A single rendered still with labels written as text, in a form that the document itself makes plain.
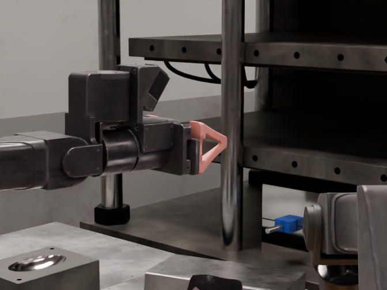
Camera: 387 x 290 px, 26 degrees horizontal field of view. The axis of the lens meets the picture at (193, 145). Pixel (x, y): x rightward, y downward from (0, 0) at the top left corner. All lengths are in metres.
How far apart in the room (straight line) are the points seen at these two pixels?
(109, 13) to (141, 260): 0.68
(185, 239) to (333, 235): 1.40
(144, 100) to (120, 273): 0.86
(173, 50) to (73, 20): 1.73
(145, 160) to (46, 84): 2.74
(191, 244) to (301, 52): 0.56
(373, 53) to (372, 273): 1.26
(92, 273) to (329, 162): 0.58
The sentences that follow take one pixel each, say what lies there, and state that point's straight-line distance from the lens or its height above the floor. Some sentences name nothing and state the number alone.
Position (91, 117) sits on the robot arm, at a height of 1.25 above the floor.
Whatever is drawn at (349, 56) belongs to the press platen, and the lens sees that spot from 1.84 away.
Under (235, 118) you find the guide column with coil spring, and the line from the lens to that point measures 1.99.
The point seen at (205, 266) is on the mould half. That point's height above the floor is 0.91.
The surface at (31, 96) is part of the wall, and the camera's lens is 3.73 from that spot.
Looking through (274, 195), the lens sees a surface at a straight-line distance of 1.98.
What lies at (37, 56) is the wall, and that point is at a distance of 3.74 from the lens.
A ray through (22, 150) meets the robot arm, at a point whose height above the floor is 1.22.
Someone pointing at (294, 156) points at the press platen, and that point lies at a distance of 1.94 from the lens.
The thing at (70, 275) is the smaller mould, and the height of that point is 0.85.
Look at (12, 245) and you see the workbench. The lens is 2.10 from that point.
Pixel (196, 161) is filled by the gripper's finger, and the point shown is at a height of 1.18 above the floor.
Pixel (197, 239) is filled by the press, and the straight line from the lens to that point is 2.16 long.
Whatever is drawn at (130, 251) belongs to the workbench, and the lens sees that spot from 2.01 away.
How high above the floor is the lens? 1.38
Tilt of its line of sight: 10 degrees down
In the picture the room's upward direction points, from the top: straight up
